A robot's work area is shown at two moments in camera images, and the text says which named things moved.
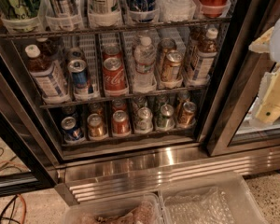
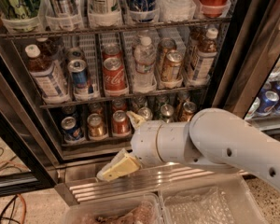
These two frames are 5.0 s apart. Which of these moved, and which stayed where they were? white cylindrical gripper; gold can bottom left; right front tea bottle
Moved: white cylindrical gripper
Stayed: gold can bottom left; right front tea bottle
